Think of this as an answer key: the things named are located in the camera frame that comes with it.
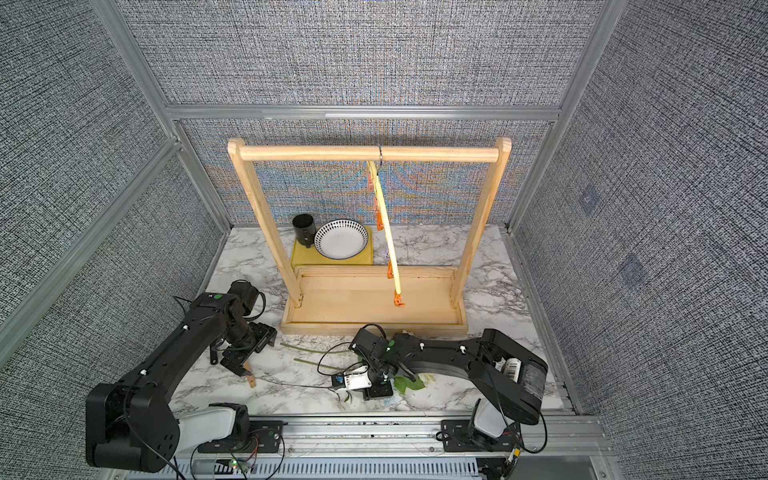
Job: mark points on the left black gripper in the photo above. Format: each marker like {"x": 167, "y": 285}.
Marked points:
{"x": 238, "y": 359}

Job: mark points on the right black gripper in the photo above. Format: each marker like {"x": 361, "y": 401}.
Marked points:
{"x": 379, "y": 392}

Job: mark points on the cream rose with stem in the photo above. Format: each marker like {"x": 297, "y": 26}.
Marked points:
{"x": 400, "y": 383}

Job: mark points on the yellow wavy clothes hanger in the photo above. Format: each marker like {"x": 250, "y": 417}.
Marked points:
{"x": 378, "y": 191}

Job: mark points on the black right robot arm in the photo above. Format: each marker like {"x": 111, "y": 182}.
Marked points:
{"x": 511, "y": 378}

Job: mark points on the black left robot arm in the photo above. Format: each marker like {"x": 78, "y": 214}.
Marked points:
{"x": 129, "y": 424}

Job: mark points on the wooden clothes rack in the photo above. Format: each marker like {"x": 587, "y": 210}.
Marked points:
{"x": 335, "y": 288}

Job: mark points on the peach rose with stem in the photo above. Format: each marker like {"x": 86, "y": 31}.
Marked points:
{"x": 331, "y": 345}

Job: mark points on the orange clothespin bottom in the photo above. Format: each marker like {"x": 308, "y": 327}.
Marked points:
{"x": 398, "y": 301}

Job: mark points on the yellow tray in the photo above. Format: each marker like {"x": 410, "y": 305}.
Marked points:
{"x": 302, "y": 256}

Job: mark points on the black mug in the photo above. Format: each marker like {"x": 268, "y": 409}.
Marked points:
{"x": 304, "y": 229}

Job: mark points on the white patterned plate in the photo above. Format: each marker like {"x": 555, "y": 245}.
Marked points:
{"x": 341, "y": 239}

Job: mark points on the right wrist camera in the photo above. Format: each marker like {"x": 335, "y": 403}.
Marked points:
{"x": 353, "y": 380}

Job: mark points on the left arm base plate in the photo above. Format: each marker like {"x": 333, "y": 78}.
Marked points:
{"x": 262, "y": 436}

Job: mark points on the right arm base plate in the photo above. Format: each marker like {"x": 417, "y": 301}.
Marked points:
{"x": 460, "y": 436}

